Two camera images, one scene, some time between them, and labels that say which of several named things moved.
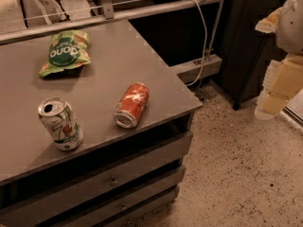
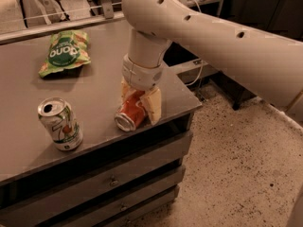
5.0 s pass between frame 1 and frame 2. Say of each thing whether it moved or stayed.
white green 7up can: stayed
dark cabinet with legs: stayed
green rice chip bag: stayed
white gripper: moved
